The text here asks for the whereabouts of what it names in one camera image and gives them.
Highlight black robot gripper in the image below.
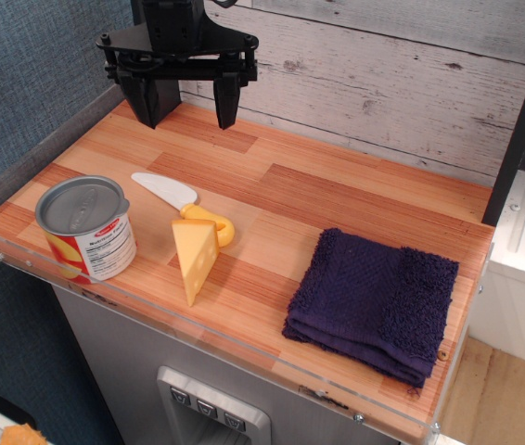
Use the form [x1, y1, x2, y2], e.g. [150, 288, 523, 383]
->
[96, 1, 259, 130]

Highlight dark blue cloth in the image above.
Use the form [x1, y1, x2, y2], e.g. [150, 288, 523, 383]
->
[282, 228, 459, 388]

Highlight white yellow toy knife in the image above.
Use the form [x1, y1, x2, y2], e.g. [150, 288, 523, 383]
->
[131, 172, 236, 247]

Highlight yellow toy cheese wedge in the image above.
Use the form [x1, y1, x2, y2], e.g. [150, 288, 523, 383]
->
[171, 220, 219, 307]

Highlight toy tin can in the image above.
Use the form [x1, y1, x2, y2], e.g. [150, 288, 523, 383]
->
[35, 175, 137, 284]

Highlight clear acrylic table guard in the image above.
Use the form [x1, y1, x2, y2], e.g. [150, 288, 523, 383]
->
[0, 89, 493, 444]

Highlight silver toy fridge cabinet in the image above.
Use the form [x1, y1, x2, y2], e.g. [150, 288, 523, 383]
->
[55, 287, 395, 444]

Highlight silver dispenser button panel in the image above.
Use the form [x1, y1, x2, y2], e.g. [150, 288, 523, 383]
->
[157, 366, 272, 444]

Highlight orange object bottom left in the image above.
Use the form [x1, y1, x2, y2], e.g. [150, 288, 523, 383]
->
[0, 424, 48, 445]

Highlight black vertical post left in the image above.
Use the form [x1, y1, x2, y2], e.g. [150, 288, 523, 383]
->
[153, 80, 181, 126]

